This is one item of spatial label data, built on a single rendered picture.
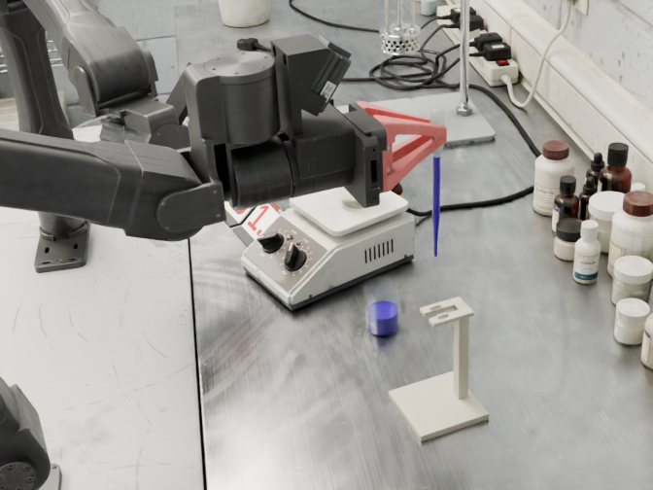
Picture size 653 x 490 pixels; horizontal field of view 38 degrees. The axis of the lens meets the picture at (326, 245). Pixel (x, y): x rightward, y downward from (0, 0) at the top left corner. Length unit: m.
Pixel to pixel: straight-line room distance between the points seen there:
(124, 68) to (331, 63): 0.36
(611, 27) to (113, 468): 0.99
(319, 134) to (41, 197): 0.23
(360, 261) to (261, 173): 0.46
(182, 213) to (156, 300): 0.50
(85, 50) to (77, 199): 0.36
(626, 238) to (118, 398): 0.64
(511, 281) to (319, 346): 0.27
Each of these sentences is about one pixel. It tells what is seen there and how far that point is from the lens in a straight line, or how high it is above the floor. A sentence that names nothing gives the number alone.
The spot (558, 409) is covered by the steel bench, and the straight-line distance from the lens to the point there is 1.06.
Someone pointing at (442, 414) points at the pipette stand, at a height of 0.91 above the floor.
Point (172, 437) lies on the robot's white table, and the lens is 1.05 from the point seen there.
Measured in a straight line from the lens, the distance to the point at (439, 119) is 0.87.
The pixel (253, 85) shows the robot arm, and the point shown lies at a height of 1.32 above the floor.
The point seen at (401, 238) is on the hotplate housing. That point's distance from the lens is 1.26.
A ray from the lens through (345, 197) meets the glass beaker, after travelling 1.23.
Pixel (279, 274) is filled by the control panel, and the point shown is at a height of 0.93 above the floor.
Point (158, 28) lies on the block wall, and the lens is 3.69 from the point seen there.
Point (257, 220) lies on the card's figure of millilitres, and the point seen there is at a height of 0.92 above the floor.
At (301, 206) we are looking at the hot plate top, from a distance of 1.26.
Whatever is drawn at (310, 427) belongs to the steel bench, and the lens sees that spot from 1.04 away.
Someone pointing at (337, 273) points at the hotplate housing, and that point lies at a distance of 1.22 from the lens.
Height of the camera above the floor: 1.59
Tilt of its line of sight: 31 degrees down
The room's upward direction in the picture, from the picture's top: 4 degrees counter-clockwise
